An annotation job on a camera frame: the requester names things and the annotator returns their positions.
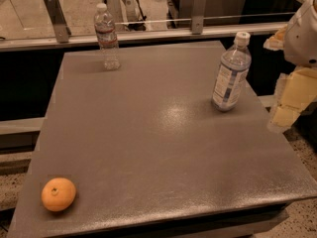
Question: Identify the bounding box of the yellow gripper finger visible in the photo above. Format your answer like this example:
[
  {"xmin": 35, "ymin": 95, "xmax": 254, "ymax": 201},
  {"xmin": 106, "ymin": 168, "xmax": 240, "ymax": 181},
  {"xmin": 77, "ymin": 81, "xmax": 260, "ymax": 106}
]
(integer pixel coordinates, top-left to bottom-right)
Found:
[
  {"xmin": 264, "ymin": 26, "xmax": 287, "ymax": 51},
  {"xmin": 267, "ymin": 66, "xmax": 317, "ymax": 133}
]

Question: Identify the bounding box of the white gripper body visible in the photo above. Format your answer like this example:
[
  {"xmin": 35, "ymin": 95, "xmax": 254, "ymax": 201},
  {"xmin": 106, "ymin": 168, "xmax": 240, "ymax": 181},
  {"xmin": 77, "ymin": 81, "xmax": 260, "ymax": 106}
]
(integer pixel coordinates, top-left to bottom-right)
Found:
[{"xmin": 283, "ymin": 0, "xmax": 317, "ymax": 67}]

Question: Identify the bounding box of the blue label plastic bottle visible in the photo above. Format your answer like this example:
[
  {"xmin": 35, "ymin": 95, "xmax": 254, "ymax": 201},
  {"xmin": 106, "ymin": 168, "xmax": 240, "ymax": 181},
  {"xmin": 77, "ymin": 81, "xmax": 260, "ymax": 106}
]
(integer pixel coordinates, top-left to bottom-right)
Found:
[{"xmin": 212, "ymin": 32, "xmax": 252, "ymax": 112}]

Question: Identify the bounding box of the red label water bottle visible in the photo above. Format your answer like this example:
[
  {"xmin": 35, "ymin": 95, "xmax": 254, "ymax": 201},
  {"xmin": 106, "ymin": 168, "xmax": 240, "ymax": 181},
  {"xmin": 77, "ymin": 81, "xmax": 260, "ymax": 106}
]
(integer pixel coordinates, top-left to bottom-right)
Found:
[{"xmin": 94, "ymin": 3, "xmax": 120, "ymax": 70}]

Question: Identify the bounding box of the orange fruit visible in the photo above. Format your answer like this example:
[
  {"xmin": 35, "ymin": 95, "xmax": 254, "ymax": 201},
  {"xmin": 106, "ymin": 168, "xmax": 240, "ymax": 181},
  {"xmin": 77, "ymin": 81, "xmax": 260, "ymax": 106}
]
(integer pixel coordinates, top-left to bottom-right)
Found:
[{"xmin": 41, "ymin": 178, "xmax": 76, "ymax": 212}]

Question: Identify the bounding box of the right metal bracket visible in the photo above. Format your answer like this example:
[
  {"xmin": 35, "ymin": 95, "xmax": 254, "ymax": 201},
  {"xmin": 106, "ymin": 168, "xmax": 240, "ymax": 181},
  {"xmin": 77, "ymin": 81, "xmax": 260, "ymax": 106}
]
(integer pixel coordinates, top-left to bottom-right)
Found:
[{"xmin": 191, "ymin": 0, "xmax": 206, "ymax": 35}]

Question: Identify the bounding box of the metal bracket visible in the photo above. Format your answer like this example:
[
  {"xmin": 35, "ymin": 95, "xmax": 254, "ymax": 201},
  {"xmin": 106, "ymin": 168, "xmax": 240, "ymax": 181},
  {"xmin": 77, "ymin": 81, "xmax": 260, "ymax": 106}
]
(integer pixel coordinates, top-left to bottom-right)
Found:
[
  {"xmin": 44, "ymin": 0, "xmax": 71, "ymax": 43},
  {"xmin": 191, "ymin": 0, "xmax": 206, "ymax": 35}
]

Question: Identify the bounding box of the left metal bracket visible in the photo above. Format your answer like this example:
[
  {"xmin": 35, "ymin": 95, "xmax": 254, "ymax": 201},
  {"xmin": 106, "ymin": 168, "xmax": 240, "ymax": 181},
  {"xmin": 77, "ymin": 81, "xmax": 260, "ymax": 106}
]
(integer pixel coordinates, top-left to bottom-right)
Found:
[{"xmin": 44, "ymin": 0, "xmax": 71, "ymax": 43}]

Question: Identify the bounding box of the metal rail frame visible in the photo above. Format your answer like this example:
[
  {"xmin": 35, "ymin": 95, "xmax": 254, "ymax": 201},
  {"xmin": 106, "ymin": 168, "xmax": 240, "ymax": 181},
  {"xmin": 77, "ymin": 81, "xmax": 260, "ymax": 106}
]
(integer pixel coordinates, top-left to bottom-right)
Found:
[{"xmin": 0, "ymin": 22, "xmax": 286, "ymax": 52}]

